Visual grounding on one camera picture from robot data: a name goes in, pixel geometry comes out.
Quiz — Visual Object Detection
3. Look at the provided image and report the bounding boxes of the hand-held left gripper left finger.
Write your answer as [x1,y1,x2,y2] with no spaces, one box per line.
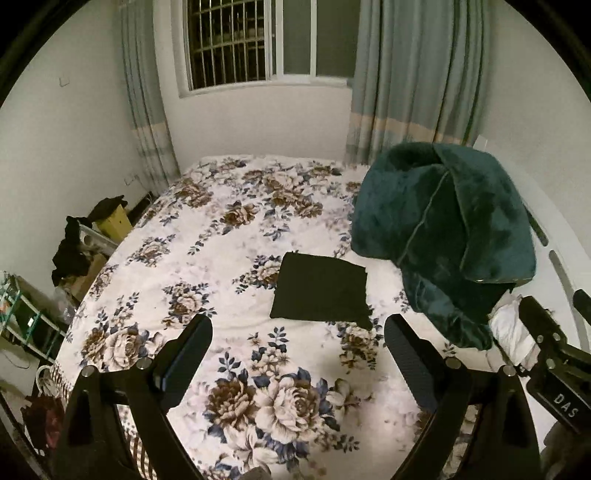
[48,314,214,480]

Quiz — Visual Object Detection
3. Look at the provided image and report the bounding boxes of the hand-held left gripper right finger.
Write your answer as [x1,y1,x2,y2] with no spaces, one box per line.
[383,314,543,480]

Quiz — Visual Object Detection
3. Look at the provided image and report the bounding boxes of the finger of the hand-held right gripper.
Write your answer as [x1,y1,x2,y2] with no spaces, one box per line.
[573,289,591,325]
[518,295,568,357]

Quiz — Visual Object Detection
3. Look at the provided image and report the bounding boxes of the black striped garment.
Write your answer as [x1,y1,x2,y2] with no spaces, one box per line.
[270,251,374,330]

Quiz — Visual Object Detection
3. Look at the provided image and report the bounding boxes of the heap of black clothes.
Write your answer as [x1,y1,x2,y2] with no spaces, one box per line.
[51,216,93,284]

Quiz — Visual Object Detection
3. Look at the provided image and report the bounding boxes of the white pillow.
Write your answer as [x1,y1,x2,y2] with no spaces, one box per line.
[489,293,541,370]

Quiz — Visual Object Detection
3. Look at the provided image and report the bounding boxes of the white headboard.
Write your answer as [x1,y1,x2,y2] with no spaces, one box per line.
[489,152,591,324]

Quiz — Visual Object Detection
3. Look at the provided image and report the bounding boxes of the floral bedsheet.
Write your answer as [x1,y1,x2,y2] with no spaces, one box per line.
[55,154,546,480]

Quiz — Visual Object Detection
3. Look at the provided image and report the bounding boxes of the cardboard box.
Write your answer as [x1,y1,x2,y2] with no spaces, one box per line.
[69,254,109,301]

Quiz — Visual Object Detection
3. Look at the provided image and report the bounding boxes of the green plush blanket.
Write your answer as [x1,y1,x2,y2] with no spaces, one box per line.
[350,141,539,352]

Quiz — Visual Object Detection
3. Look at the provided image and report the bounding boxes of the dark red bag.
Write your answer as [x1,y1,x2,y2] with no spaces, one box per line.
[21,394,65,450]

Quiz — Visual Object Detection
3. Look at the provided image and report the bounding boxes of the yellow box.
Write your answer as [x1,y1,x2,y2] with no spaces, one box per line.
[92,205,134,243]

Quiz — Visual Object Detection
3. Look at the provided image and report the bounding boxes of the small black cloth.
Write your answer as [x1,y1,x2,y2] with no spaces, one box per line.
[88,196,130,224]

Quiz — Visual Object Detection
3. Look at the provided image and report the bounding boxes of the green metal shelf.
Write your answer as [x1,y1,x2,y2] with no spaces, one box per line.
[0,272,70,365]

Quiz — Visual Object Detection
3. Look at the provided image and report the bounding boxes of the grey-blue curtain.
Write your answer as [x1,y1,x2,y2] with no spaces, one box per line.
[117,0,182,195]
[344,0,492,167]

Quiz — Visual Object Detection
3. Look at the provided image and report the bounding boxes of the barred window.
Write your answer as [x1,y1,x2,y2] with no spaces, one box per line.
[180,0,361,99]

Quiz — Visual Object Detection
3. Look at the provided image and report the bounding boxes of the white cable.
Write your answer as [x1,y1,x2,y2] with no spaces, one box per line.
[36,364,58,398]

